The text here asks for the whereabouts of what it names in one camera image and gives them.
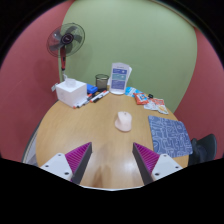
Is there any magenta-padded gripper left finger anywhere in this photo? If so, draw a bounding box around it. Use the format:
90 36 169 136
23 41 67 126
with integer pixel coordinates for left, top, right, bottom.
39 141 93 185

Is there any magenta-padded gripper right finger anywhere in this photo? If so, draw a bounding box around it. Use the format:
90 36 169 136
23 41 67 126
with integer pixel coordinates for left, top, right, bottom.
132 142 184 186

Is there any pale pink computer mouse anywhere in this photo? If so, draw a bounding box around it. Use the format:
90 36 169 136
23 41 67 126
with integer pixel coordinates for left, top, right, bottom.
114 111 133 133

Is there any blue-grey patterned mouse pad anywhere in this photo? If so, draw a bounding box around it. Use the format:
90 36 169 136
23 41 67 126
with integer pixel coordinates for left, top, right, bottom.
147 115 194 158

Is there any black chair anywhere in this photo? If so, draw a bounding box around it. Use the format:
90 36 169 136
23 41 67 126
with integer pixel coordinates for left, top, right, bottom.
188 133 218 167

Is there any white snack packet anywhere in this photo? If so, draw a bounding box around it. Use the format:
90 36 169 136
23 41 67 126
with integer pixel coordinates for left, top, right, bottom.
143 97 162 111

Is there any white-bodied marker pen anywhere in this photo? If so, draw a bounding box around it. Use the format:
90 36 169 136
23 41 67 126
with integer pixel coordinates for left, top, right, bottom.
73 98 89 109

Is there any white tissue box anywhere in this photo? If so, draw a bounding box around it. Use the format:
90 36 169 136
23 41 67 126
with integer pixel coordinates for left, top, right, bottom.
54 74 88 108

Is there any red marker pen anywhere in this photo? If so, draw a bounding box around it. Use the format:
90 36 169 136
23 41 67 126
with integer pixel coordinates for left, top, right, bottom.
87 92 102 102

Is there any blue snack packet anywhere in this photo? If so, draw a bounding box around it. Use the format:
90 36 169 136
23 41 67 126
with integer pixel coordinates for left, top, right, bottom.
125 86 141 98

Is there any black marker pen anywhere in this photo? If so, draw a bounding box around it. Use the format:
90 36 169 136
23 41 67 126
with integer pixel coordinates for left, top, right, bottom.
93 89 110 103

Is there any small blue box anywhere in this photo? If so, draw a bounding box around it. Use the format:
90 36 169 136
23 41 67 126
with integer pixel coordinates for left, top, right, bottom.
86 83 99 95

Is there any dark mesh pen cup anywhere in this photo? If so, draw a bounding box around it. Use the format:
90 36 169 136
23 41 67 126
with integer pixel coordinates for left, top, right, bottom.
95 73 110 92

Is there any clear stand with blue leaflet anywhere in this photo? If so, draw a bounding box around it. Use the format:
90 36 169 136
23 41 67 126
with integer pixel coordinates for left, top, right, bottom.
109 62 133 96

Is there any black and red standing fan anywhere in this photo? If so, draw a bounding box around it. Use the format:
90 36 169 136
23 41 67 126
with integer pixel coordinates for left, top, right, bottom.
46 22 86 83

